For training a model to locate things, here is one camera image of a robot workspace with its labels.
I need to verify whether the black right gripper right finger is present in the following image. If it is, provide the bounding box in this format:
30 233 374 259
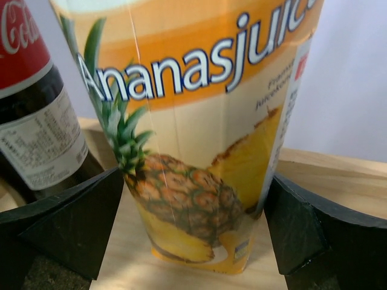
264 174 386 289

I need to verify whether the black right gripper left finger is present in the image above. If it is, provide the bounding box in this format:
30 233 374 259
1 168 123 289

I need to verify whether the orange juice carton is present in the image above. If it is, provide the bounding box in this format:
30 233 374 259
51 1 323 274

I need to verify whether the wooden shelf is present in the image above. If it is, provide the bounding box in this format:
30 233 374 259
0 117 387 290

